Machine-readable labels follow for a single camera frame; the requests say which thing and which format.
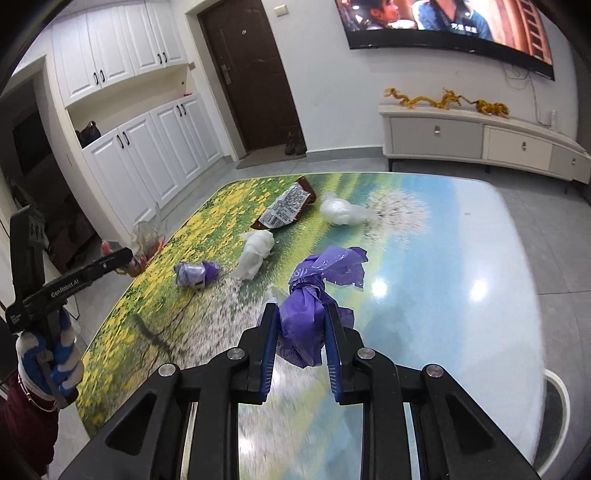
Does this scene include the large purple plastic bag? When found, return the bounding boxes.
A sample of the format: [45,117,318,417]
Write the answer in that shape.
[277,246,368,369]

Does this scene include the white round trash bin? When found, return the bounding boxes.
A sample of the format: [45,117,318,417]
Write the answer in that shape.
[534,369,571,477]

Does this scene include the blue white gloved left hand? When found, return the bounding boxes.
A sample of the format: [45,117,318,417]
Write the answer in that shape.
[16,309,84,408]

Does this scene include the small purple crumpled bag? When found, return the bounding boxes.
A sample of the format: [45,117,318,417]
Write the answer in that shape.
[173,261,219,290]

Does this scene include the white crumpled tissue near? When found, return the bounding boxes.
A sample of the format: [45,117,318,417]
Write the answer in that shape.
[231,230,274,280]

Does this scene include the landscape print table cover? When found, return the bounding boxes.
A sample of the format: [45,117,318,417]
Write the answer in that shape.
[64,173,544,479]

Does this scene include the white crumpled bag far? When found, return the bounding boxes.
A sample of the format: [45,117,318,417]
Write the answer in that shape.
[320,192,378,226]

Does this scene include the brown snack wrapper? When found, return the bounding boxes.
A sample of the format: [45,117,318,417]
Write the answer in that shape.
[252,176,317,230]

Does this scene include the pair of dark shoes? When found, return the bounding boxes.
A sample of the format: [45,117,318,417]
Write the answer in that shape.
[284,131,307,156]

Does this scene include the white tv cabinet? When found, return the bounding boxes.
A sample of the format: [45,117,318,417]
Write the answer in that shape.
[379,104,590,184]

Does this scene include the golden dragon ornament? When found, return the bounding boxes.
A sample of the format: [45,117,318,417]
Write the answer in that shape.
[384,88,510,119]

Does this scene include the dark brown entrance door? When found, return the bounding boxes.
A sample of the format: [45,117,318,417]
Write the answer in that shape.
[198,0,303,151]

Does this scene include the white power strip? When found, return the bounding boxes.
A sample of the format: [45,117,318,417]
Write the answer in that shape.
[550,110,558,131]

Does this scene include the white wall cabinets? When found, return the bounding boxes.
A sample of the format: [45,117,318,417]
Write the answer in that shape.
[49,1,223,232]

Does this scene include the white light switch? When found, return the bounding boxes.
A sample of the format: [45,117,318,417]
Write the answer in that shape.
[273,4,288,17]

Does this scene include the wall mounted television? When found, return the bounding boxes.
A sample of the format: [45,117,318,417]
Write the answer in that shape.
[335,0,555,80]

